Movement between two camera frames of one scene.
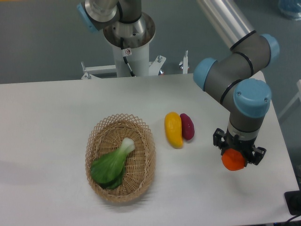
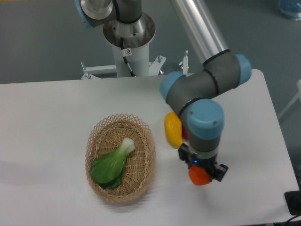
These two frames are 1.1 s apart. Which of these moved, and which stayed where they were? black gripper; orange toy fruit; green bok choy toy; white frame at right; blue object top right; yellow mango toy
Moved: orange toy fruit; black gripper
Stayed: green bok choy toy; blue object top right; yellow mango toy; white frame at right
